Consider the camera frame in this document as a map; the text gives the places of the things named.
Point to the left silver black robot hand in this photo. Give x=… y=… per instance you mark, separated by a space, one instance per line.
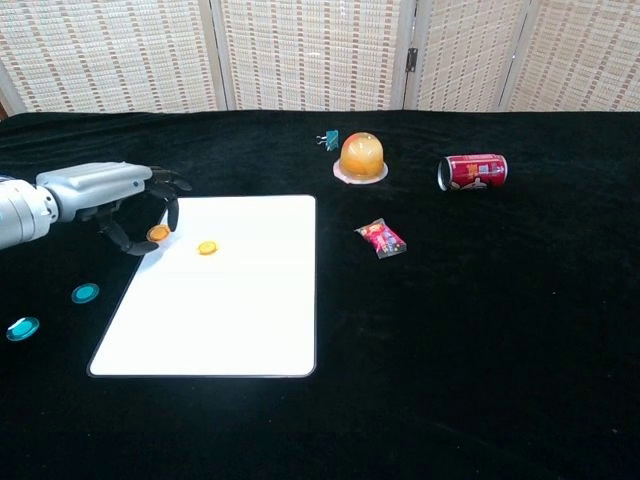
x=95 y=187

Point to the yellow round magnet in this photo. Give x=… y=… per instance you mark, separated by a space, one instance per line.
x=207 y=247
x=159 y=233

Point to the blue round magnet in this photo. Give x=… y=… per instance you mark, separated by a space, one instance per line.
x=22 y=328
x=85 y=293

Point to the woven bamboo screen panel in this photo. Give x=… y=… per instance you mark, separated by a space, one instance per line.
x=580 y=55
x=310 y=55
x=465 y=55
x=110 y=55

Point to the white magnetic board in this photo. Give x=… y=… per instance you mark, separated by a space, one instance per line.
x=235 y=300

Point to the green binder clip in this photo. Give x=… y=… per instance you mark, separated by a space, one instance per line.
x=331 y=139

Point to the orange fruit jelly cup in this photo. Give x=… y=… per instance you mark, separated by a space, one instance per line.
x=361 y=157

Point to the red wrapped candy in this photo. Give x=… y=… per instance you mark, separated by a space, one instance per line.
x=382 y=239

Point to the black metal screen hinge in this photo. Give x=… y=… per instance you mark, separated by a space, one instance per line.
x=411 y=59

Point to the red soda can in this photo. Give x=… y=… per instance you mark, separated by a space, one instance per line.
x=475 y=172

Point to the black velvet tablecloth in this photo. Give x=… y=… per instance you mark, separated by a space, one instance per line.
x=475 y=325

